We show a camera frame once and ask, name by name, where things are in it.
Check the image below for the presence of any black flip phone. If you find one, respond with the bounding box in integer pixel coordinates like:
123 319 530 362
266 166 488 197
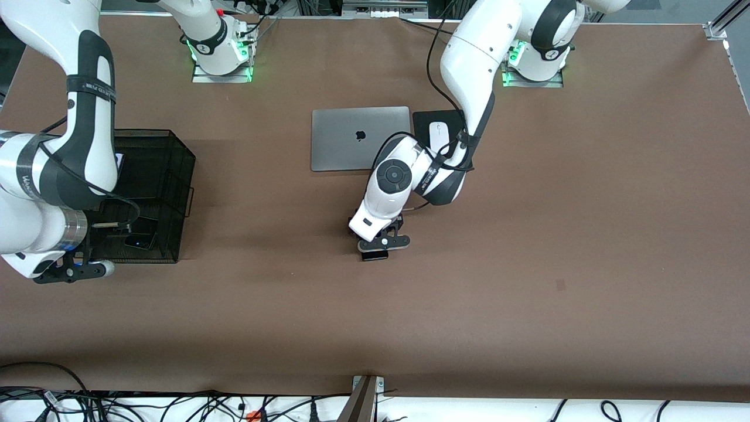
121 216 159 251

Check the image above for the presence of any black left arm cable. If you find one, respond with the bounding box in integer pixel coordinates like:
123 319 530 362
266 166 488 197
426 0 475 173

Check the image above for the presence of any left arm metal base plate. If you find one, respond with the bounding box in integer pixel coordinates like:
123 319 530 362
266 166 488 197
502 52 564 89

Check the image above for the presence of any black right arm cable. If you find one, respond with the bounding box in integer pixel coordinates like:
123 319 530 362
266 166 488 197
38 117 142 229

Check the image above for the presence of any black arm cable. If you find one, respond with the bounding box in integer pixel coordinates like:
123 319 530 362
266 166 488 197
38 117 142 229
426 0 475 173

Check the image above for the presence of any silver closed laptop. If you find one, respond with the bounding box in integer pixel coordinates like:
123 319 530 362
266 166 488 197
311 106 411 172

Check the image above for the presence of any black wire mesh basket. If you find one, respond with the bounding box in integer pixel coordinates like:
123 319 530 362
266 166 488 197
88 129 196 264

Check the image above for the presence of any aluminium profile post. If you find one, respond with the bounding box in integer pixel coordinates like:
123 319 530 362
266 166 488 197
705 0 750 40

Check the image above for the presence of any white computer mouse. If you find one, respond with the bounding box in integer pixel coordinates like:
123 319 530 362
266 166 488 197
429 121 452 154

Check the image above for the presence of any metal camera mount pole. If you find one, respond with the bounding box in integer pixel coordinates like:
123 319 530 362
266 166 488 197
339 375 385 422

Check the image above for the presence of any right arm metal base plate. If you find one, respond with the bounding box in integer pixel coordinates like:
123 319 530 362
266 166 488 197
192 59 254 84

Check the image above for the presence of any black mouse pad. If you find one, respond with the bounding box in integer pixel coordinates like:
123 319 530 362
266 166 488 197
412 109 473 172

